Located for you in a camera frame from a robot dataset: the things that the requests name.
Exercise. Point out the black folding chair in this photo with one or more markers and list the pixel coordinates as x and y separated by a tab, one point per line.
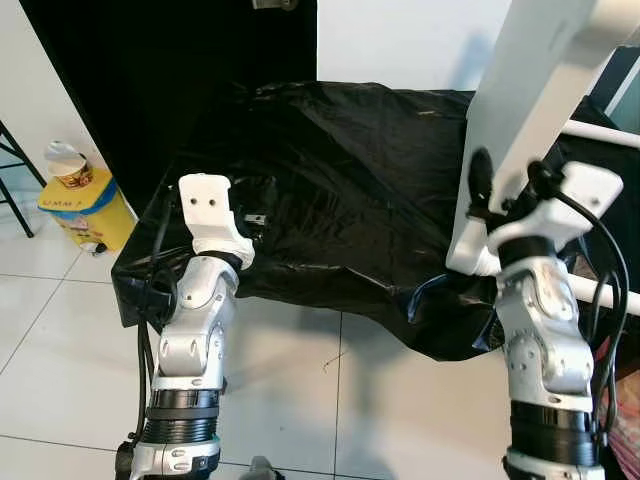
15	170

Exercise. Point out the dark grey door frame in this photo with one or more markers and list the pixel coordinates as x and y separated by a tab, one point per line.
618	80

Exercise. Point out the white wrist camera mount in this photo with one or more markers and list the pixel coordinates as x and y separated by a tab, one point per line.
582	192
212	210

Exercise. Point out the white plastic children table top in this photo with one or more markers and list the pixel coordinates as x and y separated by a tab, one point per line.
530	80

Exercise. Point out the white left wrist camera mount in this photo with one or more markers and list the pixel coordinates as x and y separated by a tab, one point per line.
212	210

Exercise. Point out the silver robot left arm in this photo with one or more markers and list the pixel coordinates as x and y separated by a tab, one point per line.
195	330

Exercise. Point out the yellow cardboard box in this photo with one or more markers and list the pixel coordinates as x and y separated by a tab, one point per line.
90	212

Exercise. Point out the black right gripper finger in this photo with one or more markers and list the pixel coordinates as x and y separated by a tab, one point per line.
481	182

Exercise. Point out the pink patterned bag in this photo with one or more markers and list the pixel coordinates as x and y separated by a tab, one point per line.
625	395

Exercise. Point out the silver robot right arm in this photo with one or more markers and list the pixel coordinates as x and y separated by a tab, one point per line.
545	330

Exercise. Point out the black shiny table cloth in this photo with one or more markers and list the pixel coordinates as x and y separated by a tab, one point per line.
350	200

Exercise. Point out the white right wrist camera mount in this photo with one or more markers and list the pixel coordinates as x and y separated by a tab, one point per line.
582	192

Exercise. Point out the white plastic table leg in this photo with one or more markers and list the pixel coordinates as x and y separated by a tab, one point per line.
620	18
605	293
605	133

